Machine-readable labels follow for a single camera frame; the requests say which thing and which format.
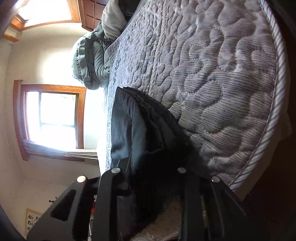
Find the framed wall picture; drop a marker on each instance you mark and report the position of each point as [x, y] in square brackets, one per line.
[31, 217]

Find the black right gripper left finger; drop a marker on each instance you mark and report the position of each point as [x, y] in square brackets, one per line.
[85, 201]

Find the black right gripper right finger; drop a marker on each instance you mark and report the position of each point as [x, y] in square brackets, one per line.
[211, 211]

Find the black pants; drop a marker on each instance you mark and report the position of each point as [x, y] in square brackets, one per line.
[147, 134]

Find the white fleece blanket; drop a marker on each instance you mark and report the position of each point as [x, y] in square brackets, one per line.
[113, 21]

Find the wooden headboard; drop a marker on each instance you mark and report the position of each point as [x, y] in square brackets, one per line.
[91, 12]

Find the grey pillow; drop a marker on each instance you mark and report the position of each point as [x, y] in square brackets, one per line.
[90, 64]

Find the wooden window frame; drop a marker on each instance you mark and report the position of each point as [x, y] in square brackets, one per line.
[49, 121]

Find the grey quilted floral bedspread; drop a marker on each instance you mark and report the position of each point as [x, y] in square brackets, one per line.
[218, 67]

